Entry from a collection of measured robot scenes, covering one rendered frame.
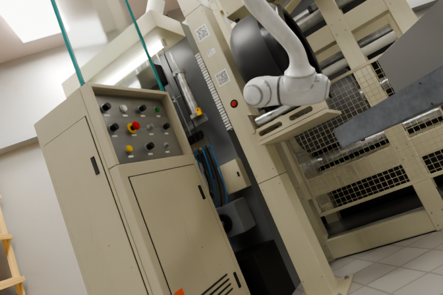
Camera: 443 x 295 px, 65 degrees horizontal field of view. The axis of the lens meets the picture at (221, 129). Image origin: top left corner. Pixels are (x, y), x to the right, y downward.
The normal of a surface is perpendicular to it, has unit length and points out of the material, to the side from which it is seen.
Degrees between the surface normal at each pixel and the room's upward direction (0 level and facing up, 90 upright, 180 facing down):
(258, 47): 87
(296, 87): 110
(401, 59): 90
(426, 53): 90
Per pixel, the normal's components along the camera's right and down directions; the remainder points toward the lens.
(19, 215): 0.13, -0.26
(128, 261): -0.48, 0.02
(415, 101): -0.91, 0.35
